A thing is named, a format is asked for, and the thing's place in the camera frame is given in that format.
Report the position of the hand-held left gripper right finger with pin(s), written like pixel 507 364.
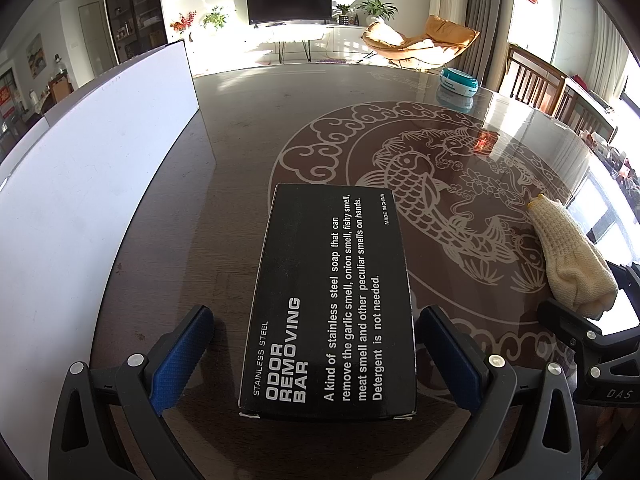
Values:
pixel 450 355

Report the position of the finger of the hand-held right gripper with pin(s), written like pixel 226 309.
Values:
pixel 629 300
pixel 570 327

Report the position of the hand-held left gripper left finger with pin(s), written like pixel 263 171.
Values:
pixel 180 355

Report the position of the cream knitted glove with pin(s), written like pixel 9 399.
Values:
pixel 570 260

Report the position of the black cardboard box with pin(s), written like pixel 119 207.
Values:
pixel 325 310

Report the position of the sideboard clutter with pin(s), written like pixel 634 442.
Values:
pixel 615 160

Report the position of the wooden dining chair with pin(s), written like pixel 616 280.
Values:
pixel 530 75
pixel 580 110

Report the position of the teal round tin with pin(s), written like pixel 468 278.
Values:
pixel 457 79

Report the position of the brown wooden furniture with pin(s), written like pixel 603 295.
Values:
pixel 50 92

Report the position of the orange lounge chair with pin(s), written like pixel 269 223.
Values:
pixel 450 35

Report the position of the grey and beige curtain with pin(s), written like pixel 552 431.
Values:
pixel 475 10

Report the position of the white television cabinet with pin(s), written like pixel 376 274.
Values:
pixel 345 40

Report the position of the red flower arrangement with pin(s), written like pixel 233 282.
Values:
pixel 182 22

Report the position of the green leafy houseplant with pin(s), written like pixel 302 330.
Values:
pixel 214 19

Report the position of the dark display cabinet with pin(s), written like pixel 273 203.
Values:
pixel 135 10

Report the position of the large green potted plant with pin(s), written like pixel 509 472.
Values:
pixel 375 7

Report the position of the small green potted plant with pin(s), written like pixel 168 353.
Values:
pixel 343 14

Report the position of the black television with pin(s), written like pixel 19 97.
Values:
pixel 287 2

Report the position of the framed wall painting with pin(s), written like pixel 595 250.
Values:
pixel 36 55

